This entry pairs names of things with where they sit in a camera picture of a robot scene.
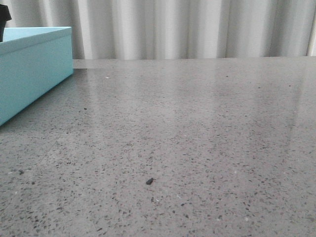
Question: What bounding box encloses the small black debris piece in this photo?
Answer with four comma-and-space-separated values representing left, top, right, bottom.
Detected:
146, 178, 154, 185

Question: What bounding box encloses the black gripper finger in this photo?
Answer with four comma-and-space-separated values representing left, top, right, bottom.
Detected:
0, 4, 12, 42

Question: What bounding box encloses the grey pleated curtain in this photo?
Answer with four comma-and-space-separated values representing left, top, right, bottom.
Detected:
3, 0, 316, 60

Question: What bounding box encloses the light blue storage box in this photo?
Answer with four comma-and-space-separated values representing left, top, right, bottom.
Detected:
0, 27, 73, 124

